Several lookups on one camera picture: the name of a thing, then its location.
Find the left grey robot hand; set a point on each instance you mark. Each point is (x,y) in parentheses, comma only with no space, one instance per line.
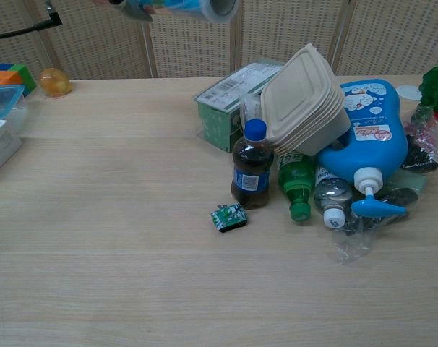
(130,9)

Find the blue cylindrical tube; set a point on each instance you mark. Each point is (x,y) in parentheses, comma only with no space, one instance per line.
(204,9)

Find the amber translucent egg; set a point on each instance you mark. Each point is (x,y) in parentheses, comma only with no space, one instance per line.
(55,83)

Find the colourful block puzzle cube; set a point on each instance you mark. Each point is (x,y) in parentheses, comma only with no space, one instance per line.
(14,77)

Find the green cardboard box in wrap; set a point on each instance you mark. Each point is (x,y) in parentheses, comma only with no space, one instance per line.
(222,108)

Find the clear plastic cup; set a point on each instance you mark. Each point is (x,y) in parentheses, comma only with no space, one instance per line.
(251,108)

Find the clear blue plastic container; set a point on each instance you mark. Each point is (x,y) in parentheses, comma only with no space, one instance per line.
(5,105)

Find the woven bamboo folding screen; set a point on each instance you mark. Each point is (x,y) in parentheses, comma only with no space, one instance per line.
(313,32)

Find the white box with red print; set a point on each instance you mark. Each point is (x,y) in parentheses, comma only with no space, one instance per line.
(0,148)

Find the beige stacked lunch containers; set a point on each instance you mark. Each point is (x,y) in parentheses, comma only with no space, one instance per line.
(302,97)

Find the cola bottle with blue cap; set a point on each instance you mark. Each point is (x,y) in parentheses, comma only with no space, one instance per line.
(251,173)

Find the small green toy tank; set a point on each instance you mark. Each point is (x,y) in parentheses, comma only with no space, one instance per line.
(228,218)

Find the small green plastic bottle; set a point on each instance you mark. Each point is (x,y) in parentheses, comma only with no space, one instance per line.
(296,177)

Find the blue cartoon pump bottle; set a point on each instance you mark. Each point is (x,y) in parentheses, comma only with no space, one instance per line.
(370,137)

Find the clear bottle with white cap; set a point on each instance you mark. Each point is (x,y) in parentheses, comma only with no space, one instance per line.
(332,195)

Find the white round table grommet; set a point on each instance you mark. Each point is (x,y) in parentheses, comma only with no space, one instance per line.
(408,92)

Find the colourful feather shuttlecock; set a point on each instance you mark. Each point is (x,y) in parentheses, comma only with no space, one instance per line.
(436,85)

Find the clear plastic wrapper scrap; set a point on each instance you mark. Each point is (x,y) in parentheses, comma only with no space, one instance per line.
(351,242)

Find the black crumpled plastic item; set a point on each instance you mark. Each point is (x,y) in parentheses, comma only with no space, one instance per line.
(421,157)

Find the black oblong item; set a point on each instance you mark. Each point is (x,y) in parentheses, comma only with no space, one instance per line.
(399,197)

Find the crinkled clear plastic bag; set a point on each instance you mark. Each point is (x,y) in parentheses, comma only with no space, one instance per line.
(437,133)

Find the pale green soap bar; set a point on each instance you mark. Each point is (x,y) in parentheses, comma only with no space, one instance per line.
(414,180)

